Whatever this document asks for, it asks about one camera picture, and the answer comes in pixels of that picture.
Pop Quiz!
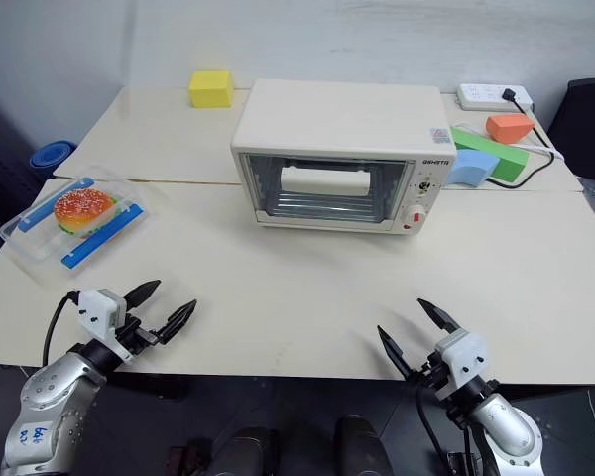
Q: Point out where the blue container clip strip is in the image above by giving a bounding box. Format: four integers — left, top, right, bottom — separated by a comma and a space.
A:
17, 176, 97, 234
59, 202, 146, 271

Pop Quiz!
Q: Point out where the black chair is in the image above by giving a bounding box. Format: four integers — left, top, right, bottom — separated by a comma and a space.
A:
546, 77, 595, 180

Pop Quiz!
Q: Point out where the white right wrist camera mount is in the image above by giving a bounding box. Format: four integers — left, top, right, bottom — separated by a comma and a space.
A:
432, 330, 489, 401

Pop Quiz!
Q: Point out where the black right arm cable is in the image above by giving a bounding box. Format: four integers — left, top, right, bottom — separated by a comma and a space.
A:
415, 385, 460, 470

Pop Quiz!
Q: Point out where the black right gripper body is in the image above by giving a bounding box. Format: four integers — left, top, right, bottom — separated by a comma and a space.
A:
409, 348, 451, 401

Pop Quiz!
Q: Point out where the blue round stool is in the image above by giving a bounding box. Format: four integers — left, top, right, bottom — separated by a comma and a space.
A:
29, 140, 78, 171

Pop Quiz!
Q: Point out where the light blue foam block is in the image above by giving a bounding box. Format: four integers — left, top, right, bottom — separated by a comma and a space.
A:
445, 149, 500, 190

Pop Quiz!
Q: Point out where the green foam block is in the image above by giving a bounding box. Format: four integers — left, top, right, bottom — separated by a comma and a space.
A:
449, 125, 532, 186

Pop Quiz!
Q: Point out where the white power strip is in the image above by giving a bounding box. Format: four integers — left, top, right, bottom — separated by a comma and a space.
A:
456, 82, 536, 112

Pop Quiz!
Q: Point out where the black power cable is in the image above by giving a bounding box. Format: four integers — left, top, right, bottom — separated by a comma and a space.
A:
484, 93, 558, 191

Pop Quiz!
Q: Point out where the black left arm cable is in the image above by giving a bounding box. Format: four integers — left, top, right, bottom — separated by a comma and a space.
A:
43, 291, 81, 356

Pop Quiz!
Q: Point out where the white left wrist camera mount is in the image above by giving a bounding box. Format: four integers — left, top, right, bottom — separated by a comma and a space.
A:
75, 288, 133, 364

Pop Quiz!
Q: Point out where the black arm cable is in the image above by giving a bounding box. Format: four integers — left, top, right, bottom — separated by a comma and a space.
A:
43, 291, 81, 356
415, 385, 460, 470

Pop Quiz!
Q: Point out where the cream toaster oven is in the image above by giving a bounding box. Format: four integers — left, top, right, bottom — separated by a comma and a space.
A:
230, 78, 459, 239

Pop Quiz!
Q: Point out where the toy hamburger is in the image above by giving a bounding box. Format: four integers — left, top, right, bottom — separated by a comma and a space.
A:
54, 188, 118, 240

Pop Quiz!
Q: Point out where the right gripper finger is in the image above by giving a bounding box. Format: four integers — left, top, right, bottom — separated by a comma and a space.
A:
416, 297, 463, 335
376, 324, 415, 384

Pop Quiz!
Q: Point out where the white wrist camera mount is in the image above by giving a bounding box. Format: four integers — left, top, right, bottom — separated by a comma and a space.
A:
75, 288, 133, 364
432, 330, 489, 401

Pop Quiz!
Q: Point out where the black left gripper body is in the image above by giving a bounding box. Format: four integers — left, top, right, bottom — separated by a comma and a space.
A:
113, 315, 163, 356

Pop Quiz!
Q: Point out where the white power strip cable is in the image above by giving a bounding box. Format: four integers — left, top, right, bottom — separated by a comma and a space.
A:
518, 140, 567, 164

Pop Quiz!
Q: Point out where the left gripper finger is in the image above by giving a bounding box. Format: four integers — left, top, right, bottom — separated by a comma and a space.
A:
123, 280, 163, 315
157, 298, 198, 346

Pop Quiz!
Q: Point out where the clear plastic container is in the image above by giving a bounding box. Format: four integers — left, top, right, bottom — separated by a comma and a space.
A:
0, 164, 153, 287

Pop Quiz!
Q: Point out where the orange foam block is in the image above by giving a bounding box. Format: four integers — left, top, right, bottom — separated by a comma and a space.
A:
485, 113, 535, 146

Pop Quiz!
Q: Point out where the yellow foam block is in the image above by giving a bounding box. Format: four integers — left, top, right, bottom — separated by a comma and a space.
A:
187, 69, 236, 109

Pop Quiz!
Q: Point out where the dark rounded shape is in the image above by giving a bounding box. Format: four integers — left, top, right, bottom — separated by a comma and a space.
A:
211, 426, 280, 476
333, 415, 394, 476

